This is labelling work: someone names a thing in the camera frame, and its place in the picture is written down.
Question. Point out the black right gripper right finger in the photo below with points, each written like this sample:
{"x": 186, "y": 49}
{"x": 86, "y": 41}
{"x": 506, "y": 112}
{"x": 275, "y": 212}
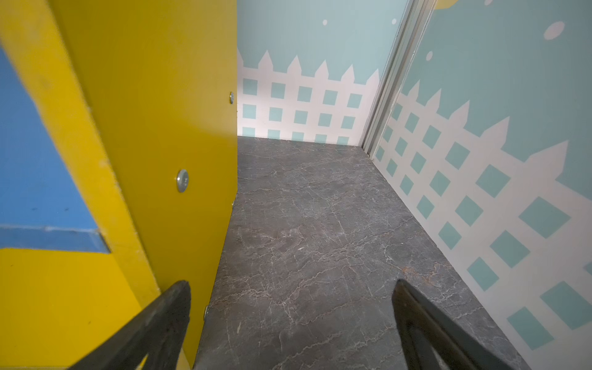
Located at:
{"x": 428, "y": 334}

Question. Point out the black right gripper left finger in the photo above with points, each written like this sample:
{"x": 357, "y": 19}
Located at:
{"x": 151, "y": 340}

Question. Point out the yellow bookshelf with coloured shelves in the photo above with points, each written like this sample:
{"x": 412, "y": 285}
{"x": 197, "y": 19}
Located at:
{"x": 118, "y": 167}

